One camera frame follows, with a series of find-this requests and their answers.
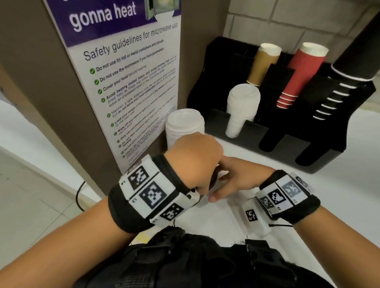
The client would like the stack of red paper cups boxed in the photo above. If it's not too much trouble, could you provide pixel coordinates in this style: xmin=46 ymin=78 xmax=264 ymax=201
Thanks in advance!
xmin=276 ymin=42 xmax=329 ymax=110

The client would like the black right wrist marker band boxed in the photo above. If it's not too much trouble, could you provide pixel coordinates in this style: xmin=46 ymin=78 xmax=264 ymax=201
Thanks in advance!
xmin=255 ymin=169 xmax=321 ymax=225

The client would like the stack of black paper cups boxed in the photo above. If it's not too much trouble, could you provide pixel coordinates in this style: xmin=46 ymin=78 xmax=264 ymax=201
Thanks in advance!
xmin=312 ymin=11 xmax=380 ymax=121

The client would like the person's left hand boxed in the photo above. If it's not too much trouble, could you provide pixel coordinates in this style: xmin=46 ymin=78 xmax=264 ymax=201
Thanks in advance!
xmin=164 ymin=133 xmax=224 ymax=196

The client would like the person's right hand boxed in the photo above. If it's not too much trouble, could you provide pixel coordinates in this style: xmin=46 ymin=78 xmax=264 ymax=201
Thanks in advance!
xmin=209 ymin=156 xmax=276 ymax=203

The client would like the black power cable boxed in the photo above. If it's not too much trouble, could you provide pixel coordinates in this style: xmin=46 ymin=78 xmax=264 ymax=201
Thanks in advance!
xmin=76 ymin=181 xmax=87 ymax=212

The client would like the black cup holder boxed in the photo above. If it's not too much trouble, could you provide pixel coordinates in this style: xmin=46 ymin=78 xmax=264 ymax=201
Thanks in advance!
xmin=187 ymin=36 xmax=377 ymax=175

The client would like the stack of black lids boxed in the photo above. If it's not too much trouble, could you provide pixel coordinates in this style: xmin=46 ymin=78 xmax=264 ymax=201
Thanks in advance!
xmin=209 ymin=166 xmax=220 ymax=191

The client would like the person's right forearm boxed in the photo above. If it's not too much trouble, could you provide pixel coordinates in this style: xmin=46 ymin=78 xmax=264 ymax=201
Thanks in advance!
xmin=292 ymin=206 xmax=380 ymax=288

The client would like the black chest harness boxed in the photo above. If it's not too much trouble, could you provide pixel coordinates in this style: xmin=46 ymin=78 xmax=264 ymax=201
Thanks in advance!
xmin=74 ymin=227 xmax=333 ymax=288

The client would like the person's left forearm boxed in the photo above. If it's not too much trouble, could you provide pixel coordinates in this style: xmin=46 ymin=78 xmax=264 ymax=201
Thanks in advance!
xmin=0 ymin=197 xmax=140 ymax=288

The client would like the black left wrist marker band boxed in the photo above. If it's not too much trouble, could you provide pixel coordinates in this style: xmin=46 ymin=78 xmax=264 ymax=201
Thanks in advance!
xmin=107 ymin=153 xmax=201 ymax=233

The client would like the stack of gold paper cups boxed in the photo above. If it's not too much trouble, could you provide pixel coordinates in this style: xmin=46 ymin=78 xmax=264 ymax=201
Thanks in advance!
xmin=246 ymin=43 xmax=282 ymax=87

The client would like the microwave safety poster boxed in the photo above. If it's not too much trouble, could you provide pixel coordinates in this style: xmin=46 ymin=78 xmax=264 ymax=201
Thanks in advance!
xmin=43 ymin=0 xmax=182 ymax=175

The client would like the black wrist marker band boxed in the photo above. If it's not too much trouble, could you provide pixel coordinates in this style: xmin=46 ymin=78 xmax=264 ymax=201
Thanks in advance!
xmin=255 ymin=169 xmax=321 ymax=225
xmin=107 ymin=153 xmax=201 ymax=233

